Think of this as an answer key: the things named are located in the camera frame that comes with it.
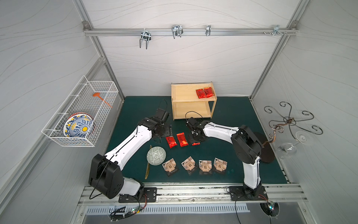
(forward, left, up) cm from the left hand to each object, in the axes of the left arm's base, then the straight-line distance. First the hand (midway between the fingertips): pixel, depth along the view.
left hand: (166, 133), depth 82 cm
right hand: (+4, -18, -14) cm, 23 cm away
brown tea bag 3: (-14, -24, -14) cm, 31 cm away
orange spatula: (+14, +39, +18) cm, 45 cm away
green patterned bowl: (-9, +7, -13) cm, 17 cm away
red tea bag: (0, -3, -11) cm, 12 cm away
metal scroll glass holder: (+5, -64, +17) cm, 66 cm away
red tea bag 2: (+2, -10, -12) cm, 16 cm away
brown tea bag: (-15, -2, -14) cm, 20 cm away
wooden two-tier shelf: (+21, -15, +6) cm, 27 cm away
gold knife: (-17, +11, -15) cm, 25 cm away
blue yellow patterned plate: (-8, +37, +20) cm, 43 cm away
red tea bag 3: (-1, -19, -11) cm, 22 cm away
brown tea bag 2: (-14, -14, -14) cm, 24 cm away
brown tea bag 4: (-13, -33, -14) cm, 39 cm away
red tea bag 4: (+25, -22, +9) cm, 35 cm away
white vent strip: (-37, +16, -14) cm, 43 cm away
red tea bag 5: (+27, -27, +9) cm, 39 cm away
